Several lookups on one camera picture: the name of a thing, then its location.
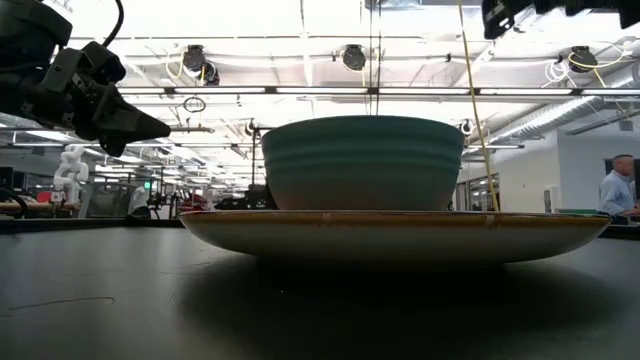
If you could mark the round red plate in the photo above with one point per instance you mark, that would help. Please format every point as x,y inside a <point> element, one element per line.
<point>395,240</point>

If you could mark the small black ceiling device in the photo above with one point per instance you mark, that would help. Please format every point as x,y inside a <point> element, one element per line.
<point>467,128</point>
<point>251,128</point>

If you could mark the long ceiling light strip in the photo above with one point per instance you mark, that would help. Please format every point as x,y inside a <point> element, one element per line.
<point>320,90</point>

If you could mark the black aluminium table frame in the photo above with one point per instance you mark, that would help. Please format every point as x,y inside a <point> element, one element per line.
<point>75,225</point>

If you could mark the black stand pole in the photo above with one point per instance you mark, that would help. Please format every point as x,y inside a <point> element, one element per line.
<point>253,160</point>

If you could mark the dark background equipment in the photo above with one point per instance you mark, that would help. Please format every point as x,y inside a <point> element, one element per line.
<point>250,200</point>

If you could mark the silver ventilation duct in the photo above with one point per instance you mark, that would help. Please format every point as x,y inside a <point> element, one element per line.
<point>550,117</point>

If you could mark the brown wooden bar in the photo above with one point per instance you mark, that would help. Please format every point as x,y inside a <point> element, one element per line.
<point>40,205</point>

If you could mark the person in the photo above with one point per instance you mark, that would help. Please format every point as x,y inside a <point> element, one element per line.
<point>616,195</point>

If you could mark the teal green ribbed bowl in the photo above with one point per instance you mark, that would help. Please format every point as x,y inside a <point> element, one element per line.
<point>360,165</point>

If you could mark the white robot figure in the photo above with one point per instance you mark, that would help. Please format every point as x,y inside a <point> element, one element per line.
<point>70,172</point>

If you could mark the grey mesh chair back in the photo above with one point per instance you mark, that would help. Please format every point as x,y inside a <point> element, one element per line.
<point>107,200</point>

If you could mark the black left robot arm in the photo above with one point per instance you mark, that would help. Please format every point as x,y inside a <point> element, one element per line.
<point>25,30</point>

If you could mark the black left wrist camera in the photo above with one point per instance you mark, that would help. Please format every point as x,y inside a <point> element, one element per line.
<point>105,62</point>

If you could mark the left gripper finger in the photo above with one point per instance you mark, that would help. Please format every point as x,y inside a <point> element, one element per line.
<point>120,134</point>
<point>112,111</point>

